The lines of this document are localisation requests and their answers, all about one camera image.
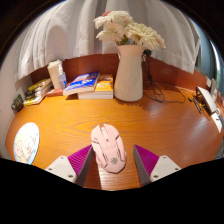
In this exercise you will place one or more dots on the flat red-brown box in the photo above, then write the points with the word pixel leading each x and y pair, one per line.
pixel 55 92

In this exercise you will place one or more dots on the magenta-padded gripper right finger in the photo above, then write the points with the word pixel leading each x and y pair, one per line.
pixel 163 166

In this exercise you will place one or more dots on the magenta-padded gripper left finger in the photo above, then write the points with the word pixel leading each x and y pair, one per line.
pixel 63 166

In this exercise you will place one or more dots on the yellow and white book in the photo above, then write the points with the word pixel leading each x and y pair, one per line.
pixel 33 99

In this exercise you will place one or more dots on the white ceramic vase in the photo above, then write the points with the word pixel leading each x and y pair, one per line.
pixel 129 76

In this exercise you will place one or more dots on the orange-yellow book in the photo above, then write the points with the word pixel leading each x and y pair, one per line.
pixel 105 87

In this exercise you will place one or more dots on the pink computer mouse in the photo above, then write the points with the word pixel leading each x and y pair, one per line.
pixel 108 150

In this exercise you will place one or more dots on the cream tumbler with lid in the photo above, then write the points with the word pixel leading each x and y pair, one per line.
pixel 53 73

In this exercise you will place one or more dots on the white flower bouquet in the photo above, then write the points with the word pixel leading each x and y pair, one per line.
pixel 133 31

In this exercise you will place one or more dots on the dark-spined book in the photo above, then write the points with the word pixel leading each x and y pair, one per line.
pixel 36 92

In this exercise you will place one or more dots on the white curtain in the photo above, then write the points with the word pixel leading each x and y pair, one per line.
pixel 76 30

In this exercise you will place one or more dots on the white desktop device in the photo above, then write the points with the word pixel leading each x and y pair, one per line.
pixel 206 98

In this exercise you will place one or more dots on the round cartoon-print mouse pad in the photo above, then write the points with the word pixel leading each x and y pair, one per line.
pixel 26 143

